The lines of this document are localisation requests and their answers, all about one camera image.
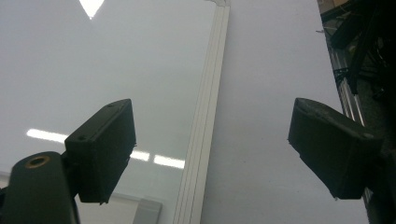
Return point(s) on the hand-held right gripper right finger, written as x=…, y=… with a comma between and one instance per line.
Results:
x=333, y=149

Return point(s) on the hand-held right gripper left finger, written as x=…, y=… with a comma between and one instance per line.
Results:
x=102, y=152

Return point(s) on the whiteboard with aluminium frame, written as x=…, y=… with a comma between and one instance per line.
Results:
x=109, y=62

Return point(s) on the black metal stand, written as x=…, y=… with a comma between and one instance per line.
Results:
x=362, y=43

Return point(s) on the aluminium floor rail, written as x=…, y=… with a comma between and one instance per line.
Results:
x=350, y=99

